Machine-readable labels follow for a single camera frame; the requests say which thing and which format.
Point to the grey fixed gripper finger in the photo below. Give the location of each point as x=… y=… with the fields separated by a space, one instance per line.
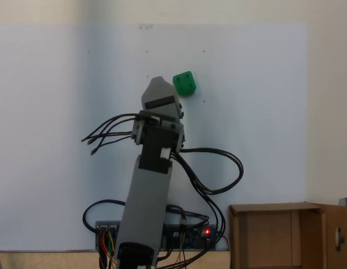
x=159 y=88

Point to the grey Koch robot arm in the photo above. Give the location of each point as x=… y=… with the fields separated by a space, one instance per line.
x=147 y=201

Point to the green die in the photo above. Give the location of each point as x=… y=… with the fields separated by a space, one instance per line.
x=185 y=83

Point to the circuit board with blue parts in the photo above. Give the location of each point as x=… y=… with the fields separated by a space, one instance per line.
x=196 y=238

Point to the white paper sheet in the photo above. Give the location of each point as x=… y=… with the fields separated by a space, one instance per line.
x=50 y=112

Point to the brown cardboard box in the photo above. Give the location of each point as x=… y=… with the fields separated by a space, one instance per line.
x=263 y=238

